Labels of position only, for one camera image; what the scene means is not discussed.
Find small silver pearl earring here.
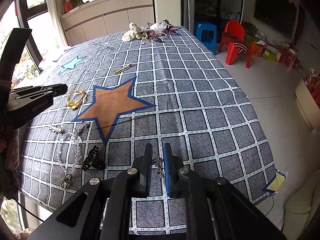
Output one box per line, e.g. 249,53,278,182
152,156,165,179

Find small silver hair clip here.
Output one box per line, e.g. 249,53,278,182
49,125,65,134

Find dark metal chain bracelet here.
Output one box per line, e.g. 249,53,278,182
75,121,91,137

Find black claw hair clip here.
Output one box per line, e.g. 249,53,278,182
81,145,106,171

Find beige hair pins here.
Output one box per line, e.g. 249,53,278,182
113,62,133,74

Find light blue star patch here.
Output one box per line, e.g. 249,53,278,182
59,56,86,74

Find brown star patch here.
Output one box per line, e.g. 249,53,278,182
73,77,155,145

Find white sideboard cabinet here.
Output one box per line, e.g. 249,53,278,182
60,0,155,46

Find grey checked tablecloth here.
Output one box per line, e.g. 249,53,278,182
20,28,276,235

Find pile of fabric accessories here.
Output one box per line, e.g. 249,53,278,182
121,20,182,43

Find blue plastic stool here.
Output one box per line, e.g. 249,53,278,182
194,21,217,55

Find red plastic chair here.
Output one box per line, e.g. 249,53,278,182
217,20,252,68

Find red gift boxes pile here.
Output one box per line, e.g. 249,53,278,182
250,40,301,69

